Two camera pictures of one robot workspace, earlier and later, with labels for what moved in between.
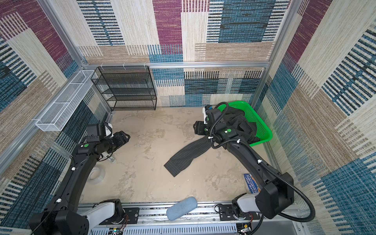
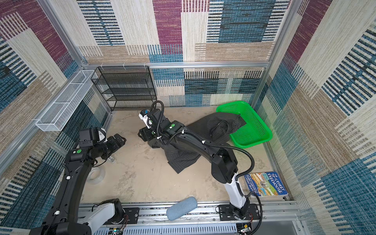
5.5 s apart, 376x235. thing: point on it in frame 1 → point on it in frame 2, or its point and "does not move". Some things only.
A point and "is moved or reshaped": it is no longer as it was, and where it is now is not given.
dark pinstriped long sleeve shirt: x=244 y=130 is moved or reshaped
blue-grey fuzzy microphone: x=181 y=208 does not move
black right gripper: x=199 y=129 → x=146 y=134
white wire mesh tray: x=57 y=116 does not move
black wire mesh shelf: x=126 y=88 does not move
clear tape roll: x=96 y=175 does not move
